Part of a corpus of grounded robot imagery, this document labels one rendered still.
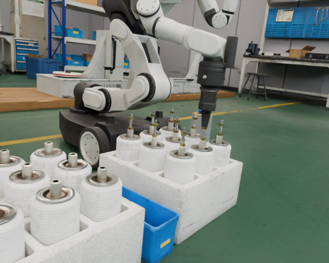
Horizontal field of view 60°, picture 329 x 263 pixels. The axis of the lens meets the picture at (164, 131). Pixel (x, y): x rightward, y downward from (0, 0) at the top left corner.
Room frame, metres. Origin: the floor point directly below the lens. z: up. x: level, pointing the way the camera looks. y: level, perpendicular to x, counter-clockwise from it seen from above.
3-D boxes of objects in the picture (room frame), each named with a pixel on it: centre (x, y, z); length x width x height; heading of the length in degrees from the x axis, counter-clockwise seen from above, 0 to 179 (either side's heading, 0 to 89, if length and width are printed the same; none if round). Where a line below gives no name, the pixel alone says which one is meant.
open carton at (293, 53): (5.29, -2.25, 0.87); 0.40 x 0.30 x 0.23; 35
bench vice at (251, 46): (5.43, -1.46, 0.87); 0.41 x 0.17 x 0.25; 139
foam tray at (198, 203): (1.03, -0.04, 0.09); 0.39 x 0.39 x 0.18; 51
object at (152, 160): (0.93, 0.03, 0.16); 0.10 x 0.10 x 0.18
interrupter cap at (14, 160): (0.67, 0.39, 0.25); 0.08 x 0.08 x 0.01
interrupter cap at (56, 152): (0.77, 0.32, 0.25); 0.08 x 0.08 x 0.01
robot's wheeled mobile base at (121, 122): (1.66, 0.34, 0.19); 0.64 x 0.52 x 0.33; 49
